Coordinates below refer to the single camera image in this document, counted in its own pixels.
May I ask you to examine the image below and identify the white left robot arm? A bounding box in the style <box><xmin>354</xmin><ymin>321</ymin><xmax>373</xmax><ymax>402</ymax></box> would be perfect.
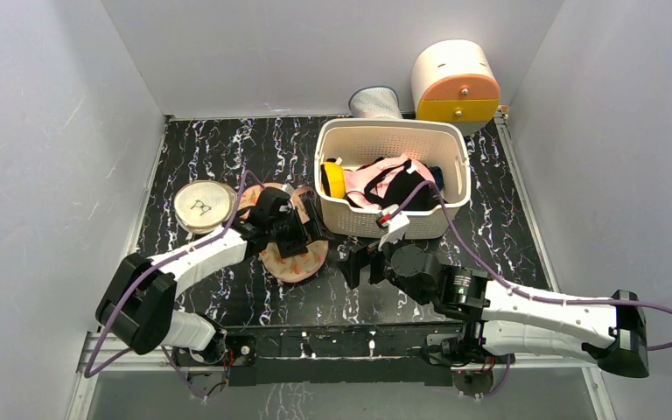
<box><xmin>95</xmin><ymin>186</ymin><xmax>333</xmax><ymax>364</ymax></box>

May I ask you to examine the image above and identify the cream perforated plastic basket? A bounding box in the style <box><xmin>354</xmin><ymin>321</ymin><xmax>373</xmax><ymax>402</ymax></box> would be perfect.
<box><xmin>314</xmin><ymin>118</ymin><xmax>471</xmax><ymax>239</ymax></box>

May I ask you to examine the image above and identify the dark blue garment in basket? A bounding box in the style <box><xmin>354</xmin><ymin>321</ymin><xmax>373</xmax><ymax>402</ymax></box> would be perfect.
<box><xmin>428</xmin><ymin>166</ymin><xmax>445</xmax><ymax>191</ymax></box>

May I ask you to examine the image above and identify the black bra in basket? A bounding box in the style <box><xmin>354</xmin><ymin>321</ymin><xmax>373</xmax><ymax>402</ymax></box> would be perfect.
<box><xmin>354</xmin><ymin>158</ymin><xmax>434</xmax><ymax>208</ymax></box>

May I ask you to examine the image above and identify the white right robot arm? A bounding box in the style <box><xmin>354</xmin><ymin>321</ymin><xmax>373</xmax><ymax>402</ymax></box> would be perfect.
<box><xmin>338</xmin><ymin>241</ymin><xmax>649</xmax><ymax>378</ymax></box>

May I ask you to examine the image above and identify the orange floral bra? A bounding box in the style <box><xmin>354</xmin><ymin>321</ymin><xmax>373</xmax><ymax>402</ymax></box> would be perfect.
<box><xmin>238</xmin><ymin>185</ymin><xmax>329</xmax><ymax>284</ymax></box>

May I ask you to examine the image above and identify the yellow garment in basket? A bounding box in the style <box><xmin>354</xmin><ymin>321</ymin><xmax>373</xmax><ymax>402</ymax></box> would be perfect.
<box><xmin>319</xmin><ymin>159</ymin><xmax>347</xmax><ymax>200</ymax></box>

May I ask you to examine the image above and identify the cream orange drawer box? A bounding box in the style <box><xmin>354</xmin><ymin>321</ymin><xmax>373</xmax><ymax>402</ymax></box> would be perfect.
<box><xmin>410</xmin><ymin>39</ymin><xmax>501</xmax><ymax>137</ymax></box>

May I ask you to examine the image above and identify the round beige mesh laundry bag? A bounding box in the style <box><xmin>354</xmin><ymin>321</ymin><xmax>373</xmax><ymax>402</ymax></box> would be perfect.
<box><xmin>172</xmin><ymin>180</ymin><xmax>236</xmax><ymax>235</ymax></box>

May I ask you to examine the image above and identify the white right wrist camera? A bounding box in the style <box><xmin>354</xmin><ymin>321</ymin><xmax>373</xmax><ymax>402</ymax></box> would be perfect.
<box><xmin>378</xmin><ymin>211</ymin><xmax>410</xmax><ymax>251</ymax></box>

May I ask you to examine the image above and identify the pink bra in basket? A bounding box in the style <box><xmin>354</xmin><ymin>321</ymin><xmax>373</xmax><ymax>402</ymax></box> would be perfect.
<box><xmin>344</xmin><ymin>155</ymin><xmax>444</xmax><ymax>210</ymax></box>

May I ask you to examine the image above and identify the white mesh cylinder bag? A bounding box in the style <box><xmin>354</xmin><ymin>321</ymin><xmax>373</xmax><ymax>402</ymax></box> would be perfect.
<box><xmin>348</xmin><ymin>86</ymin><xmax>403</xmax><ymax>119</ymax></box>

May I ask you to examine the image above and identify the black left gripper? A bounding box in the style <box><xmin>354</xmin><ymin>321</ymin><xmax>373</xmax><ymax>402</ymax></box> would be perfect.
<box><xmin>267</xmin><ymin>200</ymin><xmax>333</xmax><ymax>258</ymax></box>

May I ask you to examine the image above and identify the aluminium front frame rail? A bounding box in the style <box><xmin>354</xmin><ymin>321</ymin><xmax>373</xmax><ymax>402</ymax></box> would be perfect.
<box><xmin>76</xmin><ymin>327</ymin><xmax>604</xmax><ymax>374</ymax></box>

